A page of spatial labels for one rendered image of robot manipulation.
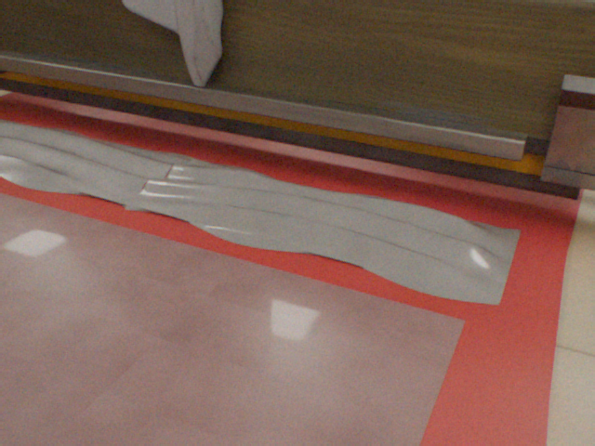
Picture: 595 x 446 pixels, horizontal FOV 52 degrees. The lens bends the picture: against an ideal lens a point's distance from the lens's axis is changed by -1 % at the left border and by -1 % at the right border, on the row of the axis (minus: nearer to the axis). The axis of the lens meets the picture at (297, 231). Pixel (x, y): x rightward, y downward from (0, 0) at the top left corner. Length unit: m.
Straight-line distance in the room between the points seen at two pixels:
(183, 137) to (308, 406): 0.25
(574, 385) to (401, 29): 0.19
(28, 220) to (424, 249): 0.18
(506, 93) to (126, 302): 0.20
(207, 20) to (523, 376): 0.23
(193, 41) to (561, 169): 0.20
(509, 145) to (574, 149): 0.03
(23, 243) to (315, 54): 0.17
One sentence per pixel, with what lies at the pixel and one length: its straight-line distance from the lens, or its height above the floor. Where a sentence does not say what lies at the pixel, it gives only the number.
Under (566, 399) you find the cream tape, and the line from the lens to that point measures 0.22.
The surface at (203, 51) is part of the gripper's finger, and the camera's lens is 0.35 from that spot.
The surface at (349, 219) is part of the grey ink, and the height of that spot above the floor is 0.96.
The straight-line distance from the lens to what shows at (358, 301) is 0.24.
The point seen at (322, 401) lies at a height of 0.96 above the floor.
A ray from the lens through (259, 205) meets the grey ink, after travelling 0.30.
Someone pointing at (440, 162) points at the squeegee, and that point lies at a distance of 0.35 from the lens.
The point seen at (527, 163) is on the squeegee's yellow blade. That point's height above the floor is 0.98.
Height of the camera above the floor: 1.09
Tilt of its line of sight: 29 degrees down
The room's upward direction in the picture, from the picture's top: 2 degrees clockwise
